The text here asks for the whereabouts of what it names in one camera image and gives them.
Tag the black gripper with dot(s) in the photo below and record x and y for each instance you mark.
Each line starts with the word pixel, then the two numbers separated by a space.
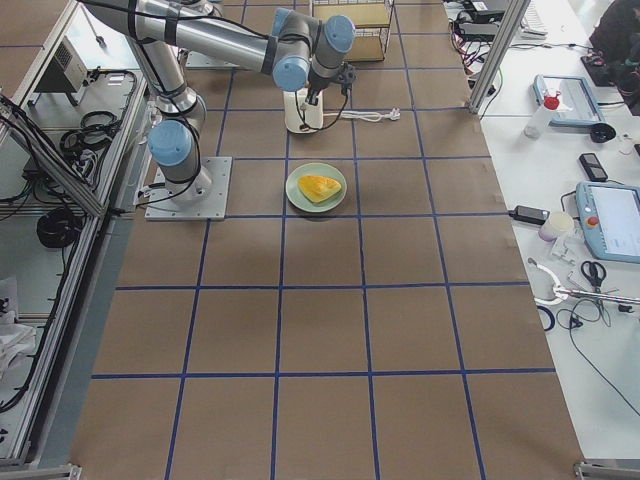
pixel 316 89

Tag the white toaster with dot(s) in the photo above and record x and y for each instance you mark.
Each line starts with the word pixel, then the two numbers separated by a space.
pixel 301 117

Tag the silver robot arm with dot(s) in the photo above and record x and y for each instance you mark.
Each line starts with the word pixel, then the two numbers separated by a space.
pixel 247 122

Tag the triangular golden bread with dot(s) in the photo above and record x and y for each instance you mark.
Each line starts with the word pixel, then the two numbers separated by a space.
pixel 318 188

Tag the light green plate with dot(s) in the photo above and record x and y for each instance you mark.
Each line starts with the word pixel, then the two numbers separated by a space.
pixel 296 196

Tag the clear bottle red cap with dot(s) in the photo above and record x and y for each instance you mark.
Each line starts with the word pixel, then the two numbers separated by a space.
pixel 541 119

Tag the grey electronics box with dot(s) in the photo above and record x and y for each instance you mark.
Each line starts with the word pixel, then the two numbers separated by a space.
pixel 66 73

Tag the black power brick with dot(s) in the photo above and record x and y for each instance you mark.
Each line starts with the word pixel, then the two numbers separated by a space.
pixel 529 215

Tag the far blue teach pendant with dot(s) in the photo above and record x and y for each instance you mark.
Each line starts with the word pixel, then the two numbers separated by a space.
pixel 578 105

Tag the blue teach pendant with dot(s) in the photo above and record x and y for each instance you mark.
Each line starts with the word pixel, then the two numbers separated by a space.
pixel 578 105
pixel 608 215

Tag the white paper cup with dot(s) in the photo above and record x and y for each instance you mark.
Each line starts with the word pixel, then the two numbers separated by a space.
pixel 557 224

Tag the black round lid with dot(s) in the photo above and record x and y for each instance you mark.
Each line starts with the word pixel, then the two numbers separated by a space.
pixel 601 133

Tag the black phone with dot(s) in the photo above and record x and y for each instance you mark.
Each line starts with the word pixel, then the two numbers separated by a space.
pixel 593 168

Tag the near blue teach pendant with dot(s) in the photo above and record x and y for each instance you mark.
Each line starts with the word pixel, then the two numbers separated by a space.
pixel 608 215

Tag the blue tape roll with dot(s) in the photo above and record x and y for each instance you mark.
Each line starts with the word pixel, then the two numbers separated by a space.
pixel 550 322

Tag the wire shelf with wooden boards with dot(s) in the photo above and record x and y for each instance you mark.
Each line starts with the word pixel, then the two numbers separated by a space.
pixel 372 20

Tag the aluminium frame post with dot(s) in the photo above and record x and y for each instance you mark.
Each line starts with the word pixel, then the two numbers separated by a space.
pixel 509 25

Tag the white curved bracket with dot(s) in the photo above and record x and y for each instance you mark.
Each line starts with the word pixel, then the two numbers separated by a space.
pixel 555 292

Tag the black handled scissors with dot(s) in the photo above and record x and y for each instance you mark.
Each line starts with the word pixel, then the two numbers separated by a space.
pixel 595 273

